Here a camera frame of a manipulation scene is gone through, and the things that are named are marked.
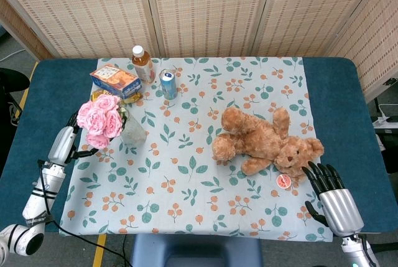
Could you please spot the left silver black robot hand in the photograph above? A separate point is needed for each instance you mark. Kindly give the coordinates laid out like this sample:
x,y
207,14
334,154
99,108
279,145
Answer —
x,y
61,144

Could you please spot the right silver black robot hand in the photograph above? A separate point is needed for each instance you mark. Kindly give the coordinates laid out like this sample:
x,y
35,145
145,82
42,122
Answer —
x,y
340,208

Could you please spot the pink rose bouquet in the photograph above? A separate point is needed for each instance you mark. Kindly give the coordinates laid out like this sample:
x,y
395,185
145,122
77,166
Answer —
x,y
99,117

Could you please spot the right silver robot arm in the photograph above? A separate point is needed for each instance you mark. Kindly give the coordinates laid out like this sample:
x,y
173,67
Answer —
x,y
359,250

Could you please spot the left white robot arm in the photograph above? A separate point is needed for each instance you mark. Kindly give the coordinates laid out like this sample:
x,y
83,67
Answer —
x,y
37,201

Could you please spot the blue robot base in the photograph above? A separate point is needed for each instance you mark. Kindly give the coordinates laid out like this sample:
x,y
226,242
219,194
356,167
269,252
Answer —
x,y
196,251

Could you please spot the clear textured glass vase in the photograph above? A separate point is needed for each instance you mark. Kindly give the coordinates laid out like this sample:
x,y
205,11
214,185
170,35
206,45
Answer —
x,y
134,133

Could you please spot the round pink paper tag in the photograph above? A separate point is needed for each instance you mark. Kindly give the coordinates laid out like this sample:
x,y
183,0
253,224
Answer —
x,y
283,181

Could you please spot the black round stand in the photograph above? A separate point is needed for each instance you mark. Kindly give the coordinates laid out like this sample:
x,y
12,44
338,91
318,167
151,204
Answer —
x,y
12,80

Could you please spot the blue cookie box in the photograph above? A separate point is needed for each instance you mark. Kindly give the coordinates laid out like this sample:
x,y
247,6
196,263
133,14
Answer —
x,y
115,80

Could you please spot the gold foil snack packet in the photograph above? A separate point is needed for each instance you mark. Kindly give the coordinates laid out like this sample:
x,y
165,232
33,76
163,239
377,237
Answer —
x,y
134,98

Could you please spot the white power strip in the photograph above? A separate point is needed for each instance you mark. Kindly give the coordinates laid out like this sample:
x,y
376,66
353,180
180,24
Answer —
x,y
385,121

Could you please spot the brown teddy bear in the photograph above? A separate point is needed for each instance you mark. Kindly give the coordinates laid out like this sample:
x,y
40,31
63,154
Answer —
x,y
255,142

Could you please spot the amber tea bottle white cap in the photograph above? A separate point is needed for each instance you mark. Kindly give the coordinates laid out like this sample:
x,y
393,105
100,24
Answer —
x,y
143,64

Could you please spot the light blue drink can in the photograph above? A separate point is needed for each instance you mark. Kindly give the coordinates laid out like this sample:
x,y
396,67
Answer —
x,y
168,88

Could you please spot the floral print tablecloth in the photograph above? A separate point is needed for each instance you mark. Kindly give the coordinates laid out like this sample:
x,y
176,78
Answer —
x,y
192,186

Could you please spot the woven bamboo folding screen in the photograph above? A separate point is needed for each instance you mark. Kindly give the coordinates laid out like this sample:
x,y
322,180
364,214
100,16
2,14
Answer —
x,y
202,8

